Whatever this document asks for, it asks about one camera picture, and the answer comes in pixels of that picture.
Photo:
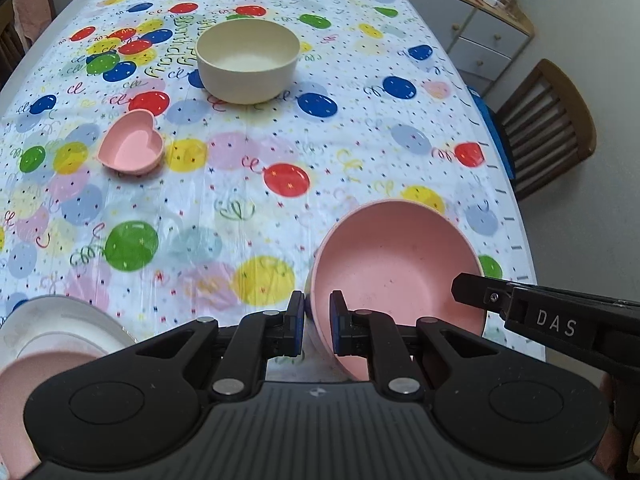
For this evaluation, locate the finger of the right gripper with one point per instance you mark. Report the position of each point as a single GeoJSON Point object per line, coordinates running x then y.
{"type": "Point", "coordinates": [479, 292]}

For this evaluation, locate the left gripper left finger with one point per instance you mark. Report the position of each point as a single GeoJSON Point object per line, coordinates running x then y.
{"type": "Point", "coordinates": [245, 349]}

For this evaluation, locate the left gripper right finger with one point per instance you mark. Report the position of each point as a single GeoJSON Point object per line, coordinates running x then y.
{"type": "Point", "coordinates": [386, 346]}

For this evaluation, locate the pink round bowl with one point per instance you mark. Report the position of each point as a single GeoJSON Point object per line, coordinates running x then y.
{"type": "Point", "coordinates": [396, 257]}

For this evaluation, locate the pink heart-shaped small dish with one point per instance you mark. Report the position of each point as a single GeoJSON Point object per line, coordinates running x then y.
{"type": "Point", "coordinates": [132, 145]}

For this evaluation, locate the cream round bowl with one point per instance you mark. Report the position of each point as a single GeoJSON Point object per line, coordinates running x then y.
{"type": "Point", "coordinates": [247, 62]}

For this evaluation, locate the person's right hand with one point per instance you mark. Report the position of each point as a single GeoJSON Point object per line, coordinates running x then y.
{"type": "Point", "coordinates": [618, 452]}

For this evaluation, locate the blue white cardboard box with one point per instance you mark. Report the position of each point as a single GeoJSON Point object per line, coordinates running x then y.
{"type": "Point", "coordinates": [497, 133]}

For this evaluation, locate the wooden chair right side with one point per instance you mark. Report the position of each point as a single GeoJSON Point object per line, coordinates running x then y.
{"type": "Point", "coordinates": [547, 129]}

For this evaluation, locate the white plate near left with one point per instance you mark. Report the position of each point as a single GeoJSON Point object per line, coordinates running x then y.
{"type": "Point", "coordinates": [51, 334]}

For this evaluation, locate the white drawer cabinet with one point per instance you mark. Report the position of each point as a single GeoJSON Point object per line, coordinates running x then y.
{"type": "Point", "coordinates": [481, 40]}

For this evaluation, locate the wooden chair with pink towel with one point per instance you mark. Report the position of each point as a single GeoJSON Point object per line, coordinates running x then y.
{"type": "Point", "coordinates": [12, 51]}

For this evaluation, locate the pink towel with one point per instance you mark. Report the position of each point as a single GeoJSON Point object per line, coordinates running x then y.
{"type": "Point", "coordinates": [31, 19]}

